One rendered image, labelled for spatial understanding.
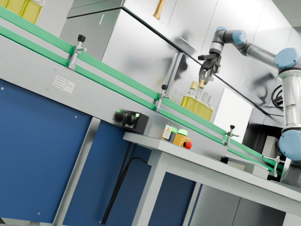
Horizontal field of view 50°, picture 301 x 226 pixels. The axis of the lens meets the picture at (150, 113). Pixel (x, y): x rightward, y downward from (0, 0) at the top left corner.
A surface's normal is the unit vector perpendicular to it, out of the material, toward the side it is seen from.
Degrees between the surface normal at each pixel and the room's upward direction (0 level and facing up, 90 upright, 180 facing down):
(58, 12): 90
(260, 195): 90
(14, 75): 90
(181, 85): 90
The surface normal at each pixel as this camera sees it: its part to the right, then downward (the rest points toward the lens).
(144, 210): 0.42, 0.03
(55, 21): 0.65, 0.13
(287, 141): -0.65, -0.22
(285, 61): -0.62, -0.46
